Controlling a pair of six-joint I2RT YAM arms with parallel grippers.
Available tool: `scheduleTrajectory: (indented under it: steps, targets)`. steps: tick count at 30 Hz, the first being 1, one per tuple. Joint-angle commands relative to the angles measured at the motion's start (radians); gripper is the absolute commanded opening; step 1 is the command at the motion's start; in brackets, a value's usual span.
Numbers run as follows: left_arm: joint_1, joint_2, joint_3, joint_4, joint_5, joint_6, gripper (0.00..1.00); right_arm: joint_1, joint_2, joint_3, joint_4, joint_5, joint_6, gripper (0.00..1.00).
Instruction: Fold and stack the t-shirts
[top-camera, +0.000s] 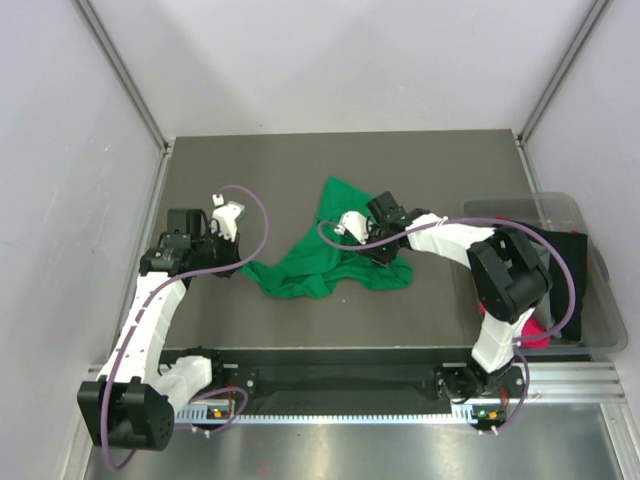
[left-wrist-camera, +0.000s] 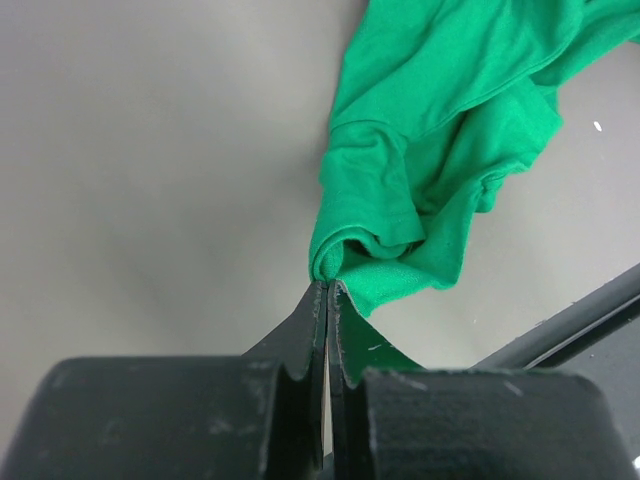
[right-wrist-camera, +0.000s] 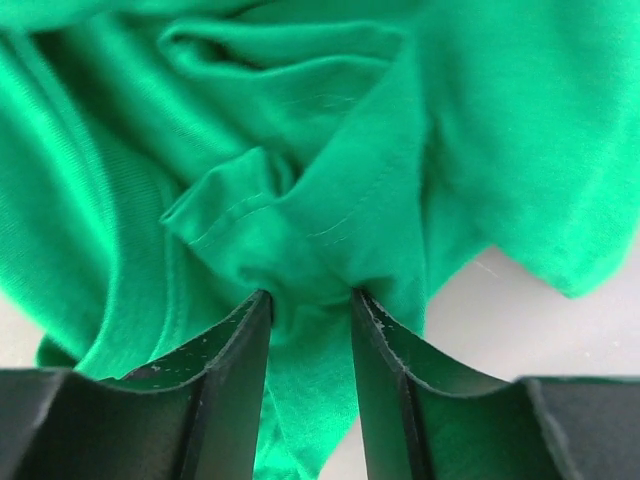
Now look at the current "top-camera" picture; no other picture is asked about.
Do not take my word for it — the grey slotted cable duct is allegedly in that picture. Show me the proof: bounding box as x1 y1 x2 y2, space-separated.
175 403 506 427

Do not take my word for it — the green t-shirt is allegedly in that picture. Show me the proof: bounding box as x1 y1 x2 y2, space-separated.
240 176 413 300

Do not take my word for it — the clear plastic storage bin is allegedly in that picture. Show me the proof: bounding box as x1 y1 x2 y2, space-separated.
461 192 628 359

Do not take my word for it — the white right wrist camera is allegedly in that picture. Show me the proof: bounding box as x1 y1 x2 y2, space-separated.
333 211 370 245

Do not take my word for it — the left aluminium corner post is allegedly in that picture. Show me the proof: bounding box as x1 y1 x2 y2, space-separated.
71 0 170 153

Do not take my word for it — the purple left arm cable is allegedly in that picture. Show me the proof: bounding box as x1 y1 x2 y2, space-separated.
99 184 271 471

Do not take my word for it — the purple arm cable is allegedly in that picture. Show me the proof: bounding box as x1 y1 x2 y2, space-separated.
317 216 577 432
99 184 271 471

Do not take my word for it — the aluminium front frame rail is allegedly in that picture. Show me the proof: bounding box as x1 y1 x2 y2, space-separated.
79 362 627 405

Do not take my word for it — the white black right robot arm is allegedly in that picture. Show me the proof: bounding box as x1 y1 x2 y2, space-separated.
340 192 552 396

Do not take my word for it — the black folded t-shirt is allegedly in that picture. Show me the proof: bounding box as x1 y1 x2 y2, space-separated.
524 224 589 342

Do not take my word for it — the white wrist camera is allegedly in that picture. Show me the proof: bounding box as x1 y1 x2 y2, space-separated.
333 211 370 245
209 194 245 242

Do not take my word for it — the grey t-shirt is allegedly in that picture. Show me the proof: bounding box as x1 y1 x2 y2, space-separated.
533 244 566 330

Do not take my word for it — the right aluminium corner post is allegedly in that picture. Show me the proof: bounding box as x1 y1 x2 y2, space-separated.
516 0 612 149

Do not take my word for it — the aluminium corner post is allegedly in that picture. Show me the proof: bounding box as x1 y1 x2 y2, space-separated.
71 0 170 153
516 0 612 149

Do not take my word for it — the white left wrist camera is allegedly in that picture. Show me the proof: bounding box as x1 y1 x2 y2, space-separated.
209 194 245 242

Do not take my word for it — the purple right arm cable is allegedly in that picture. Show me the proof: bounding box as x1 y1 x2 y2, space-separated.
317 216 577 432

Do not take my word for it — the pink t-shirt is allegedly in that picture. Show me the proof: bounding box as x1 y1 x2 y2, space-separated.
479 302 550 348

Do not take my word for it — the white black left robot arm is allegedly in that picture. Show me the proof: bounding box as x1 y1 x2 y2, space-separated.
77 201 244 451

